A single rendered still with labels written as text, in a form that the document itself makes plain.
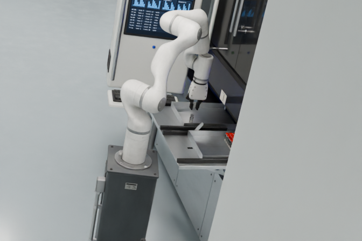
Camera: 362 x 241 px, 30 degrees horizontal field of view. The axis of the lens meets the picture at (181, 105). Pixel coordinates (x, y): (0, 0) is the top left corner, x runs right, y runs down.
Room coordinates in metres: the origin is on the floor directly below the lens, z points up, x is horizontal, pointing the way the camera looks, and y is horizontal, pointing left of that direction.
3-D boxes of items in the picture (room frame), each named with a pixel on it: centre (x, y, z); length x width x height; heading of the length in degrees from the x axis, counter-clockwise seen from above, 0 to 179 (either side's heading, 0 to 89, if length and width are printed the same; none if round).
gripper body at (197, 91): (3.45, -0.08, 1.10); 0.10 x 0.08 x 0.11; 111
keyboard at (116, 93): (3.78, 0.23, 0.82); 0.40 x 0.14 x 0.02; 104
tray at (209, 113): (3.54, -0.15, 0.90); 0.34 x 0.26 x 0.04; 112
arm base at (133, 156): (2.95, 0.18, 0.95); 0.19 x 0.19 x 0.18
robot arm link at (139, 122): (2.96, 0.21, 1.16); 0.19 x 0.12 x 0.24; 63
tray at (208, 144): (3.23, -0.27, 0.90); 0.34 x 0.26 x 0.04; 112
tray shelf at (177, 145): (3.36, -0.14, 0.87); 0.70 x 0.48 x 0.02; 22
